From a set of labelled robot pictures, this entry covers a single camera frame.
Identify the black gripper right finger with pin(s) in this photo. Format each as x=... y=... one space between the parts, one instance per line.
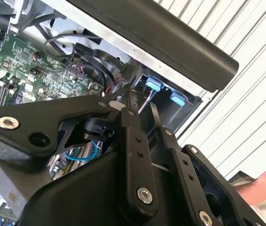
x=182 y=169

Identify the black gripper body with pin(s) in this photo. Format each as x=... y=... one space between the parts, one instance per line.
x=76 y=202

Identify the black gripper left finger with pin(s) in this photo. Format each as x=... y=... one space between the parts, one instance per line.
x=29 y=117

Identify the hard disk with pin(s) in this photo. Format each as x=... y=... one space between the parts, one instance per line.
x=154 y=82

